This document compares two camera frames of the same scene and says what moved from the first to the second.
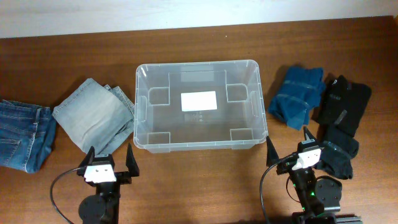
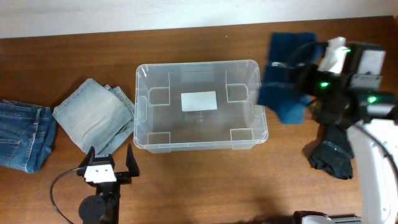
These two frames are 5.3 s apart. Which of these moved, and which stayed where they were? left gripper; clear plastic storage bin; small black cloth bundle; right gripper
Moved: right gripper
Stayed: small black cloth bundle; clear plastic storage bin; left gripper
